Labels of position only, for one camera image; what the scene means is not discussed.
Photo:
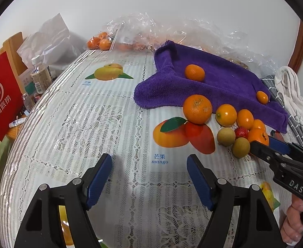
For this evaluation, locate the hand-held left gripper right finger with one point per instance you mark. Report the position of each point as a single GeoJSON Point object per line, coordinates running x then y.
{"type": "Point", "coordinates": [199, 183]}

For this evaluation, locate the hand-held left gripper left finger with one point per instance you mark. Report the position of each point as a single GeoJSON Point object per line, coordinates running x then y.
{"type": "Point", "coordinates": [99, 178]}

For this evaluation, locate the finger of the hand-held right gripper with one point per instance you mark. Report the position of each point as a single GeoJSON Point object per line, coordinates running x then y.
{"type": "Point", "coordinates": [279, 144]}
{"type": "Point", "coordinates": [264, 153]}

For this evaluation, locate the orange mandarin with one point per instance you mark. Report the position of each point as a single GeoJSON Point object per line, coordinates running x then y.
{"type": "Point", "coordinates": [257, 136]}
{"type": "Point", "coordinates": [195, 72]}

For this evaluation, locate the person's right hand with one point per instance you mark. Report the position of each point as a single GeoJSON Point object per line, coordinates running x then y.
{"type": "Point", "coordinates": [292, 223]}

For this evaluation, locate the green-brown round fruit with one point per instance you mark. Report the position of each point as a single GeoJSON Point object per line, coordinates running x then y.
{"type": "Point", "coordinates": [226, 136]}
{"type": "Point", "coordinates": [240, 147]}

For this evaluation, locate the white towel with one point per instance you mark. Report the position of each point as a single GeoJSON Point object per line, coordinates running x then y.
{"type": "Point", "coordinates": [293, 100]}

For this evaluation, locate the small orange kumquat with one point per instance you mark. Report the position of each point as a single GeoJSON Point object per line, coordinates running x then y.
{"type": "Point", "coordinates": [262, 97]}

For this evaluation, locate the grey checked cloth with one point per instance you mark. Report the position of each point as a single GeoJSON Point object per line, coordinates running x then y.
{"type": "Point", "coordinates": [273, 85]}

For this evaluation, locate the large orange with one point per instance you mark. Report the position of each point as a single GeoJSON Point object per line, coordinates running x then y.
{"type": "Point", "coordinates": [197, 109]}

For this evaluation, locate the purple towel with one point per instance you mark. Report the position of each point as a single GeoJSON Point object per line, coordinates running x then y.
{"type": "Point", "coordinates": [218, 82]}

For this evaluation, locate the white tube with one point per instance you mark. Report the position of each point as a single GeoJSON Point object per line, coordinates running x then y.
{"type": "Point", "coordinates": [17, 122]}

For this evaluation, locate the small glass bottle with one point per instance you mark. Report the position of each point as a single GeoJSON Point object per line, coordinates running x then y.
{"type": "Point", "coordinates": [27, 103]}

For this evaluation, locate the clear plastic water bottle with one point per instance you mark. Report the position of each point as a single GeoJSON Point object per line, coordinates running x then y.
{"type": "Point", "coordinates": [39, 76]}

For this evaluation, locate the white green box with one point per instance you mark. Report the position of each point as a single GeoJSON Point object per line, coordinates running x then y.
{"type": "Point", "coordinates": [27, 81]}

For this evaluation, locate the clear bag of brown nuts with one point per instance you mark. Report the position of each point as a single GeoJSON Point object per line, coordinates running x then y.
{"type": "Point", "coordinates": [218, 40]}

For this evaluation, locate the red paper bag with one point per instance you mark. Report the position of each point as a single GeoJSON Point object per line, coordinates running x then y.
{"type": "Point", "coordinates": [1, 100]}

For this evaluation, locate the clear bag of mandarins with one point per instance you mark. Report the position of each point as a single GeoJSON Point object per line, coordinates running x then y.
{"type": "Point", "coordinates": [101, 41]}

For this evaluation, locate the white plastic bag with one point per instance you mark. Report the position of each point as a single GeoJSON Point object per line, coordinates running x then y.
{"type": "Point", "coordinates": [48, 38]}

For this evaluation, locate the clear bag of kumquats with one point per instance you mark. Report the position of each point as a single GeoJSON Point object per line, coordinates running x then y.
{"type": "Point", "coordinates": [132, 32]}

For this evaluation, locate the brown wooden door frame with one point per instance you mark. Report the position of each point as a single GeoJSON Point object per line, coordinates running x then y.
{"type": "Point", "coordinates": [300, 46]}

